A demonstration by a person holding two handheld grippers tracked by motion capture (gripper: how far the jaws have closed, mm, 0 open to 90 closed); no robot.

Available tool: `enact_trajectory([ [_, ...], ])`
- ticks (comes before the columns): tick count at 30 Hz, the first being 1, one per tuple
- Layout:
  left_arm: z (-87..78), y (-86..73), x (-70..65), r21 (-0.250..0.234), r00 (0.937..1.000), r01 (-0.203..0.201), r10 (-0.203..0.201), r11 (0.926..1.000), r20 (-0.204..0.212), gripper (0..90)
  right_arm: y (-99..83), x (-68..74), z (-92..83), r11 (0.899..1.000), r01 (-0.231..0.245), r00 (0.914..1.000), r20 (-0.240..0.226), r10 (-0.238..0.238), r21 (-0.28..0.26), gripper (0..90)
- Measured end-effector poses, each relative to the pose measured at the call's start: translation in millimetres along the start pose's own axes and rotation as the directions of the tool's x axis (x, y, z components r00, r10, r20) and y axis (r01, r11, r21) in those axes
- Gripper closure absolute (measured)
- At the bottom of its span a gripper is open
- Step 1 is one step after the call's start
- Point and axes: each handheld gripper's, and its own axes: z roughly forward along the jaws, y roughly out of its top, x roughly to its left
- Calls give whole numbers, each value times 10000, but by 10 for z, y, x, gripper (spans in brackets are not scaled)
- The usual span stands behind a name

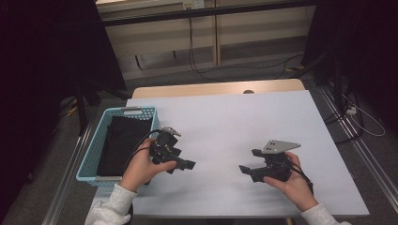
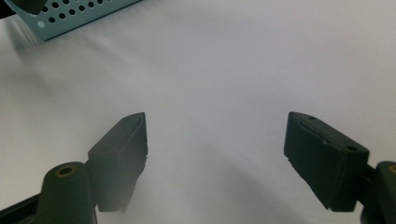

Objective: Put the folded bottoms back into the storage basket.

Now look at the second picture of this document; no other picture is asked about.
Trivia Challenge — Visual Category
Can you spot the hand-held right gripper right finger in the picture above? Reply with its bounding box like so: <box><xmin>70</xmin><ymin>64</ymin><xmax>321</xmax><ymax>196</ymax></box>
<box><xmin>283</xmin><ymin>110</ymin><xmax>372</xmax><ymax>213</ymax></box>

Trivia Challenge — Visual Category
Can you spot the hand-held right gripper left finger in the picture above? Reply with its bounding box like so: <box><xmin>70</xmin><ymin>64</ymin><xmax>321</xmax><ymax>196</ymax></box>
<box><xmin>86</xmin><ymin>111</ymin><xmax>149</xmax><ymax>215</ymax></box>

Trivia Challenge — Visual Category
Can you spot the light blue plastic basket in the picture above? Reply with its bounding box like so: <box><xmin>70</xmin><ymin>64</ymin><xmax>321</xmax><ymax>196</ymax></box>
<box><xmin>3</xmin><ymin>0</ymin><xmax>145</xmax><ymax>43</ymax></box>

